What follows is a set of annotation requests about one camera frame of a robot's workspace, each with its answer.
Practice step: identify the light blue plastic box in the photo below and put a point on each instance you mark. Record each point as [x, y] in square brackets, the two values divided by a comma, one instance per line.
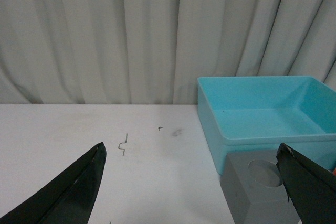
[259, 113]

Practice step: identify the gray cube with round hole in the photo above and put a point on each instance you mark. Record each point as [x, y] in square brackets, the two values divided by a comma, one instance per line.
[254, 190]

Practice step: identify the white pleated curtain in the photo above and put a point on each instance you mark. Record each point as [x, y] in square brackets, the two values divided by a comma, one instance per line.
[153, 51]

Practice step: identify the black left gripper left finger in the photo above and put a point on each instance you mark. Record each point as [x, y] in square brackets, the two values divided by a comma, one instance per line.
[69, 197]

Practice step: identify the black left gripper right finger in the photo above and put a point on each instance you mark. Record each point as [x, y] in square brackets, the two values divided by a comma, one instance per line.
[310, 187]

